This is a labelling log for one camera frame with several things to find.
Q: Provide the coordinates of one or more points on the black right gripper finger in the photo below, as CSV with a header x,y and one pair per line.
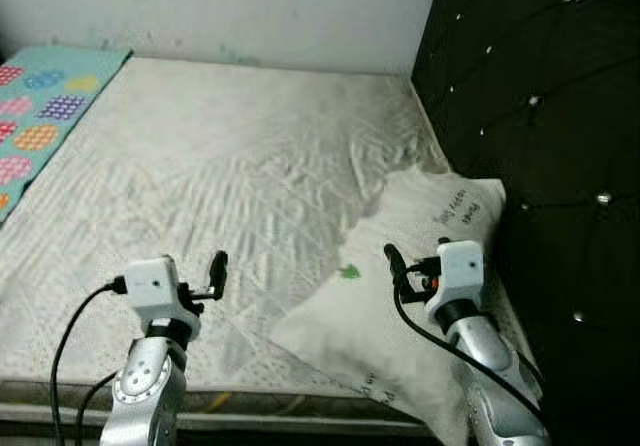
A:
x,y
396,271

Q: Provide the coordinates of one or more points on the white pillow with tree print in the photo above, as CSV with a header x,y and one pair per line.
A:
x,y
350,336

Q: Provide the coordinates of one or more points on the grey quilted dotted mattress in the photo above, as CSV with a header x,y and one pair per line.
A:
x,y
200,186

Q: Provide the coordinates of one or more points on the black tufted headboard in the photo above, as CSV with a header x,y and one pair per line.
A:
x,y
560,116

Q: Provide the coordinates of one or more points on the teal sheet with colourful shapes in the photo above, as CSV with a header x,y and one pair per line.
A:
x,y
45,116

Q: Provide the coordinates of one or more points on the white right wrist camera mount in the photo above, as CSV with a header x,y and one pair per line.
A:
x,y
460,266

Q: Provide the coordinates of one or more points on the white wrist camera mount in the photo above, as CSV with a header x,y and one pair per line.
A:
x,y
152,284
460,266

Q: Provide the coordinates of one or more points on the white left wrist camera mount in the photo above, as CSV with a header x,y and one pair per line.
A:
x,y
152,284

